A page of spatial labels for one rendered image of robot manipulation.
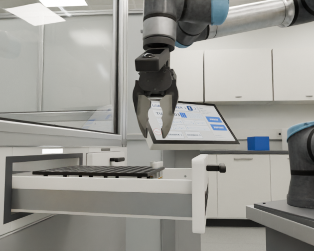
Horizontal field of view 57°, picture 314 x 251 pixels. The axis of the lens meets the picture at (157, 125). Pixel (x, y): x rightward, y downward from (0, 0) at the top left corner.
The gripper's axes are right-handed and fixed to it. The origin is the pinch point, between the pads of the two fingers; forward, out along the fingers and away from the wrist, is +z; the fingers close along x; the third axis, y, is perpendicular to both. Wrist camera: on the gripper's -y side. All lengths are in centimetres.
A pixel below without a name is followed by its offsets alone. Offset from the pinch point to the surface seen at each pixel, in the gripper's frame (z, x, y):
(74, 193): 11.2, 10.2, -14.6
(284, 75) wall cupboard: -94, -100, 341
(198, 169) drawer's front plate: 6.2, -10.2, -16.3
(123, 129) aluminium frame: -3, 22, 48
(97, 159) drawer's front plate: 7.4, 20.3, 19.0
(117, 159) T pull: 7.6, 16.8, 26.2
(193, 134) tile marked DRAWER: -3, -2, 83
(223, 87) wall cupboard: -77, -22, 331
